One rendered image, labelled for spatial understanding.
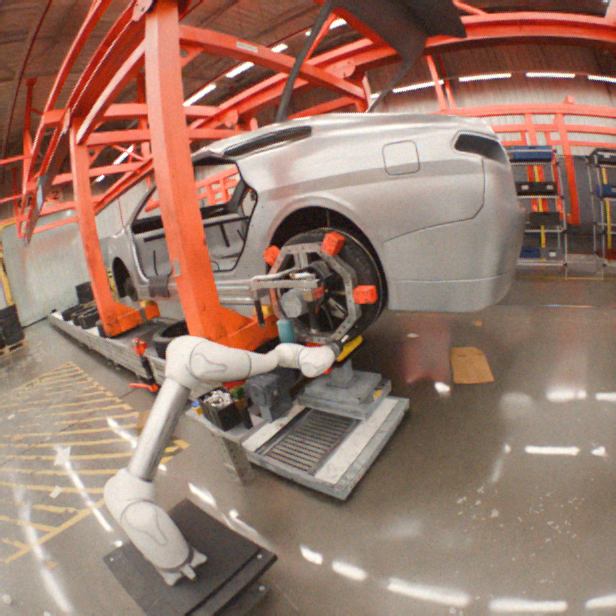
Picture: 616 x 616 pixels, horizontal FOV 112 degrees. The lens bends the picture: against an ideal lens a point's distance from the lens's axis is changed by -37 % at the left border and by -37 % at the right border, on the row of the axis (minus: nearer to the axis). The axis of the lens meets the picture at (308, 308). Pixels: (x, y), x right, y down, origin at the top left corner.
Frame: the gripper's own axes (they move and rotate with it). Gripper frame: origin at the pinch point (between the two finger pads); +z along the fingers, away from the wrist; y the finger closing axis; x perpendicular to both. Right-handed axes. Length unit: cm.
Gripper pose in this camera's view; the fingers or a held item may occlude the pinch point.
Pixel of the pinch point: (353, 333)
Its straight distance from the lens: 170.7
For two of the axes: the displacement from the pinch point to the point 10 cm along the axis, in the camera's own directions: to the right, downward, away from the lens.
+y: 4.4, -6.5, -6.2
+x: -6.8, -6.9, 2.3
